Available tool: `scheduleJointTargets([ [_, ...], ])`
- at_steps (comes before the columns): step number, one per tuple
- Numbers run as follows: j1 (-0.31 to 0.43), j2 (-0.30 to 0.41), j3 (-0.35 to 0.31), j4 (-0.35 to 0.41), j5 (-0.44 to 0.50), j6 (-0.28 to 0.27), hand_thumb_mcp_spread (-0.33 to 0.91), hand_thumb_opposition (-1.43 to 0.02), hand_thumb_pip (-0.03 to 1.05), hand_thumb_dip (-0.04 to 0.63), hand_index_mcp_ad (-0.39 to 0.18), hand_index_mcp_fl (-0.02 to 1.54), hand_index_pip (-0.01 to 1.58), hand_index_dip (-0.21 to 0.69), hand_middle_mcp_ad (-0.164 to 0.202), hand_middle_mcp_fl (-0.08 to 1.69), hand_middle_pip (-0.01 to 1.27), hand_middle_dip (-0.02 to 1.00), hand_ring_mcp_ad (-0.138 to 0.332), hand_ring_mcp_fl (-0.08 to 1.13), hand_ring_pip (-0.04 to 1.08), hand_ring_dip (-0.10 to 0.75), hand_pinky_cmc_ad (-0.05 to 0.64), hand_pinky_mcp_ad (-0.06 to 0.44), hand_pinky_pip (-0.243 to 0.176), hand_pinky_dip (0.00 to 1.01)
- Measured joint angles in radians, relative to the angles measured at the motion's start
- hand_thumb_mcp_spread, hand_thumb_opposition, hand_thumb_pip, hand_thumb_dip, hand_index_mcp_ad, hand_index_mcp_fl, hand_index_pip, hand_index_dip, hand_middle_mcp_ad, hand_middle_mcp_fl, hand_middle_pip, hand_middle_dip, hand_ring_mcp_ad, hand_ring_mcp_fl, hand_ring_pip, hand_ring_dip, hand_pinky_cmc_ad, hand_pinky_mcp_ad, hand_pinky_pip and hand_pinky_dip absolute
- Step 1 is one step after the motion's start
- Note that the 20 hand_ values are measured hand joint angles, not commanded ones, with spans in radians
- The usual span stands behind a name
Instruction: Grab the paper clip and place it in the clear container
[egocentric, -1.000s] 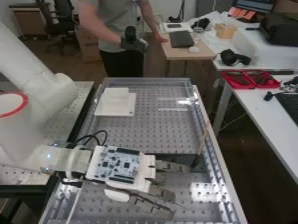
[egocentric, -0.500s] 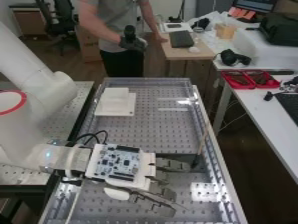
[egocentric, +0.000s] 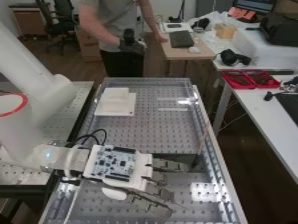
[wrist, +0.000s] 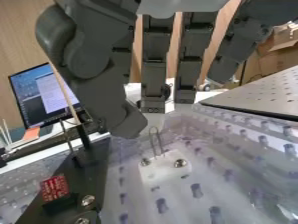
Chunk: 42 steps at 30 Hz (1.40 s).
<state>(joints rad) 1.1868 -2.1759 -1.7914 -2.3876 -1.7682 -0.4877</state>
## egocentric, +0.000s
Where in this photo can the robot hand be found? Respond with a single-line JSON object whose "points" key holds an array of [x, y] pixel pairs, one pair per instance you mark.
{"points": [[114, 165]]}

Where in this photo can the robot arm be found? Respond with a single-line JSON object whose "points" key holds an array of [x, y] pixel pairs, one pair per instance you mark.
{"points": [[26, 76]]}

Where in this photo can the small white box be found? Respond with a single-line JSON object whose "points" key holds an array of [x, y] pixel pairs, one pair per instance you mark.
{"points": [[115, 101]]}

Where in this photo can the clear box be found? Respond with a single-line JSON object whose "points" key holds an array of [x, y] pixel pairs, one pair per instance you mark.
{"points": [[199, 100]]}

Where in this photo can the wooden desk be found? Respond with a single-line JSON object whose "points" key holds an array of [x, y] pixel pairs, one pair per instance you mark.
{"points": [[186, 66]]}

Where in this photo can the cardboard box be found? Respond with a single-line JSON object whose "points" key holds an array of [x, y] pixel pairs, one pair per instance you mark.
{"points": [[87, 46]]}

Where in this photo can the white desk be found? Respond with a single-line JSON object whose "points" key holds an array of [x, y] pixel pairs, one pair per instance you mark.
{"points": [[266, 123], [270, 56]]}

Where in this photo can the black handheld device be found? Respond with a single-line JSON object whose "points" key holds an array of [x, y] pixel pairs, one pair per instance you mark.
{"points": [[130, 41]]}

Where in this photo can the red tray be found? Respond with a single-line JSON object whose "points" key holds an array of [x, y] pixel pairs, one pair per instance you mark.
{"points": [[263, 79], [236, 80]]}

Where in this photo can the white computer mouse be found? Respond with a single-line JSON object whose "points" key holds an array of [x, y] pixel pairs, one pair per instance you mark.
{"points": [[194, 50]]}

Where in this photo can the small black plug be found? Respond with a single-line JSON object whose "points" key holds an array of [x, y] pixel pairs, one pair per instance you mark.
{"points": [[267, 96]]}

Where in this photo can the black keyboard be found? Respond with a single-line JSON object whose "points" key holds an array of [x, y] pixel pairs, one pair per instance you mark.
{"points": [[181, 38], [290, 108]]}

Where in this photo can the black headphones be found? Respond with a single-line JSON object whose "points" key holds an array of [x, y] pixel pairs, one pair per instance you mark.
{"points": [[230, 57]]}

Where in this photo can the person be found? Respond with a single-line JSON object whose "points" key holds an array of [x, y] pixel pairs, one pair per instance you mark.
{"points": [[110, 20]]}

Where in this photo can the black office chair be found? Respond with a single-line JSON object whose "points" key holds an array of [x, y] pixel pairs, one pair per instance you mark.
{"points": [[57, 20]]}

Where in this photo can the wooden cabinet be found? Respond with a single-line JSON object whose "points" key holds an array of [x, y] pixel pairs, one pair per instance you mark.
{"points": [[28, 21]]}

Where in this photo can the small wooden box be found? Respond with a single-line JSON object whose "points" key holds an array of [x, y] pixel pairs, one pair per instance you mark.
{"points": [[224, 31]]}

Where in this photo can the orange paper note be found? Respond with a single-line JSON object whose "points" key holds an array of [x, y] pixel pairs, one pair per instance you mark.
{"points": [[240, 13]]}

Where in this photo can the black bag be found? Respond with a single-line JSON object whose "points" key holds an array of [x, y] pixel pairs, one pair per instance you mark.
{"points": [[279, 31]]}

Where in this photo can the black computer monitor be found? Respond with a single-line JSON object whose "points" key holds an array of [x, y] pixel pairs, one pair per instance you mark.
{"points": [[254, 5]]}

